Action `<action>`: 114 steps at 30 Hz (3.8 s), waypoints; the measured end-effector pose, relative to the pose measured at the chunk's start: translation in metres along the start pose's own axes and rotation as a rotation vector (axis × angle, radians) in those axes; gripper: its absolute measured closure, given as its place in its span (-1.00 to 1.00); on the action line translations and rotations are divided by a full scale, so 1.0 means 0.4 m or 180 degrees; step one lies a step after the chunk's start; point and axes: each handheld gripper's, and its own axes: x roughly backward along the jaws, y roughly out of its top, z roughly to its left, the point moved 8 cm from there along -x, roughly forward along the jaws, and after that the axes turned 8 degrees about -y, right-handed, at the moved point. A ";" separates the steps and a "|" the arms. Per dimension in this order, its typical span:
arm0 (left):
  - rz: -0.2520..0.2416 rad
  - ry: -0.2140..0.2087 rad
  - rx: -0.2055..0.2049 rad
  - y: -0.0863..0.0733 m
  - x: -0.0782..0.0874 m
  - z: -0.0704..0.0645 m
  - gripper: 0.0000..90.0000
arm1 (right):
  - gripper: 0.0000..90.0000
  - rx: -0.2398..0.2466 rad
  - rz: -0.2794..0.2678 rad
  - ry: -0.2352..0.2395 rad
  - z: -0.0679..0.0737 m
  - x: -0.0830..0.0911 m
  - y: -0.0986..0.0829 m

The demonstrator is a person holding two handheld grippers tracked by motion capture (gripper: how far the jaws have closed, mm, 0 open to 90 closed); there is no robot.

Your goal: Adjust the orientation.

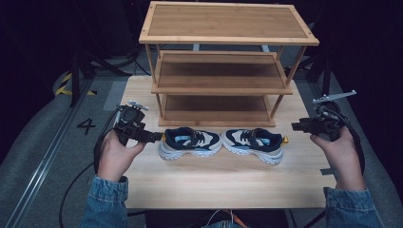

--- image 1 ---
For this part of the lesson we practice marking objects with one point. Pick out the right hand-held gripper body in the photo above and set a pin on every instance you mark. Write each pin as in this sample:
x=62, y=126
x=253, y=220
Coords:
x=326, y=123

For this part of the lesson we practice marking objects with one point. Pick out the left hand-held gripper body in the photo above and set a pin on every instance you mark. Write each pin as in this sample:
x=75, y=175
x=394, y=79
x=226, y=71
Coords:
x=130, y=122

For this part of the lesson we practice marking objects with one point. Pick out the navy beige child sneaker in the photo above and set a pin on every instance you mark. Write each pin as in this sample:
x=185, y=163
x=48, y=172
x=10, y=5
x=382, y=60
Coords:
x=253, y=142
x=190, y=142

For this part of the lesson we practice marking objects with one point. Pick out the wooden three-tier shoe rack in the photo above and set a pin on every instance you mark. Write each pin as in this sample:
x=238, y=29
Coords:
x=221, y=23

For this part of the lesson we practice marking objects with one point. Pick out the person's right hand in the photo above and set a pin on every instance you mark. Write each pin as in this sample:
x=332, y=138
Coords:
x=343, y=155

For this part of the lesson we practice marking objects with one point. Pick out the person's left hand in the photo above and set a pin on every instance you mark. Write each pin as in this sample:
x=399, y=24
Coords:
x=115, y=156

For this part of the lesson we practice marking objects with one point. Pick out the grey tape strip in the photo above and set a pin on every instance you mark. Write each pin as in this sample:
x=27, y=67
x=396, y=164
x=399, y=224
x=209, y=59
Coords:
x=327, y=171

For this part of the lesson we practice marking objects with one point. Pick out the black metal stand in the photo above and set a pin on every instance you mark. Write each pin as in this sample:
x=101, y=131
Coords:
x=76, y=76
x=324, y=69

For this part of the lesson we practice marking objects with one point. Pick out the yellow black hazard tape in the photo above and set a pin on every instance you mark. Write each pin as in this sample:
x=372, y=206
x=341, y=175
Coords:
x=65, y=83

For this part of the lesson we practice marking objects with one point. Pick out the metal floor rail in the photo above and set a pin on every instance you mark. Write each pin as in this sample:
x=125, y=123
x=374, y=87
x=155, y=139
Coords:
x=47, y=152

